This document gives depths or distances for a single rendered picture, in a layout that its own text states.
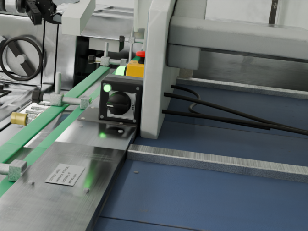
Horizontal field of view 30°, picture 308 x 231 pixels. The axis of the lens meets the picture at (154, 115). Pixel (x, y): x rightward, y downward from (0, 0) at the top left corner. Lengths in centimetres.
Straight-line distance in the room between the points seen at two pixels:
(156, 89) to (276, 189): 28
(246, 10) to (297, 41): 439
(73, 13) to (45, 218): 129
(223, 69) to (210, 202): 189
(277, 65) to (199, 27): 170
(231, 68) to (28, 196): 203
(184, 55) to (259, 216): 37
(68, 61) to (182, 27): 177
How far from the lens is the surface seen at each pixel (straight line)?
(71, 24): 189
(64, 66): 278
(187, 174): 94
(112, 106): 107
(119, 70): 141
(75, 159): 89
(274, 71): 271
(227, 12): 542
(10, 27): 285
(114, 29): 271
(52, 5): 206
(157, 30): 99
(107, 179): 82
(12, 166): 83
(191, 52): 105
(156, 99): 106
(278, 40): 104
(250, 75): 270
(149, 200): 82
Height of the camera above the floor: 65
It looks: 4 degrees up
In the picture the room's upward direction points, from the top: 83 degrees counter-clockwise
